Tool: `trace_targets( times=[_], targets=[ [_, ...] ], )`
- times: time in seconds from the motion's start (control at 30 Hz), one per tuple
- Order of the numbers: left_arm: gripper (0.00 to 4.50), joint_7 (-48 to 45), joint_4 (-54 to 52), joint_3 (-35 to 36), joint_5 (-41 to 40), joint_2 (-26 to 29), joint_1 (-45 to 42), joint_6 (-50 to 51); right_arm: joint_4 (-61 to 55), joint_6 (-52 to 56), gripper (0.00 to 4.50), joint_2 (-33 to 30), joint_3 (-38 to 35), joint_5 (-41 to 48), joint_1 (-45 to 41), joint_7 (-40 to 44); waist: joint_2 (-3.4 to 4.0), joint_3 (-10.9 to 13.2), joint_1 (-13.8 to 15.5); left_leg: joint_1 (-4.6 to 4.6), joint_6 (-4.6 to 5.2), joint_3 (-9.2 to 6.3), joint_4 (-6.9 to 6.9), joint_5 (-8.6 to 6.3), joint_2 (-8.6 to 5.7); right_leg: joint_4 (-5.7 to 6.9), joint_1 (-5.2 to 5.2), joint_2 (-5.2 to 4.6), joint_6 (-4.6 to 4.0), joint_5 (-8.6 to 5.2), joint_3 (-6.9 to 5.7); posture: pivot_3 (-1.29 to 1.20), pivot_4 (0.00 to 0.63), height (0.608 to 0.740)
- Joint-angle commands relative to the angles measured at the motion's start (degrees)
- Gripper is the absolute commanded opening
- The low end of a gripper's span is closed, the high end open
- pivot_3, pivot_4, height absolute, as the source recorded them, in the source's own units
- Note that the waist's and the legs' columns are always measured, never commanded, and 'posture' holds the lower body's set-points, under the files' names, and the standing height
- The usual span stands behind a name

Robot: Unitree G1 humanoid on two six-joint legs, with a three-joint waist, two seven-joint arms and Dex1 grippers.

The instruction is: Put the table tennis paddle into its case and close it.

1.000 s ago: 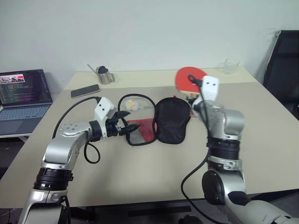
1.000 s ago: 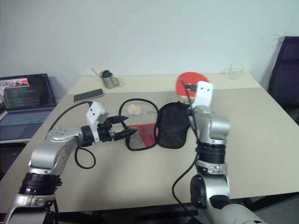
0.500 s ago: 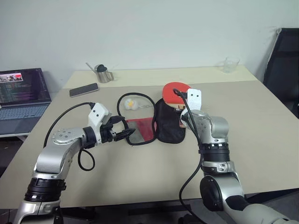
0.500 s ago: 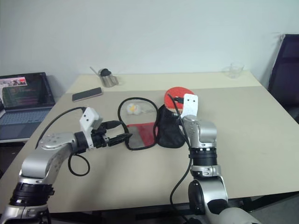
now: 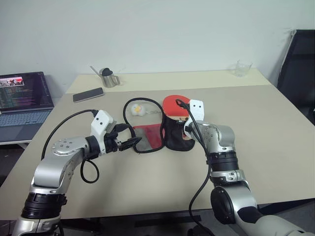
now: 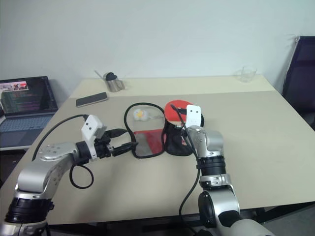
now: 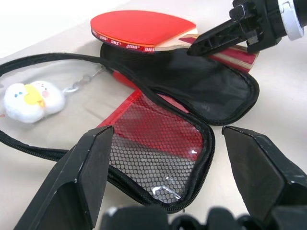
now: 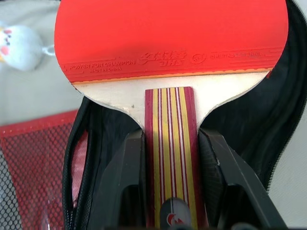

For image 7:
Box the black red paddle case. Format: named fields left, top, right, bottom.
left=0, top=43, right=261, bottom=214

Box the red table tennis paddle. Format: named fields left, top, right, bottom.
left=90, top=9, right=261, bottom=74

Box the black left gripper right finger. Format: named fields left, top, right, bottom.
left=221, top=125, right=307, bottom=226

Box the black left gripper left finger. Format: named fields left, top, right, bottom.
left=13, top=125, right=115, bottom=230

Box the white plush duck charm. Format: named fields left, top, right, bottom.
left=1, top=80, right=66, bottom=124

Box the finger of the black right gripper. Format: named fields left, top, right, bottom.
left=186, top=16, right=262, bottom=58
left=246, top=37, right=267, bottom=53

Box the silver keychain chain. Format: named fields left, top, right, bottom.
left=62, top=67, right=106, bottom=94

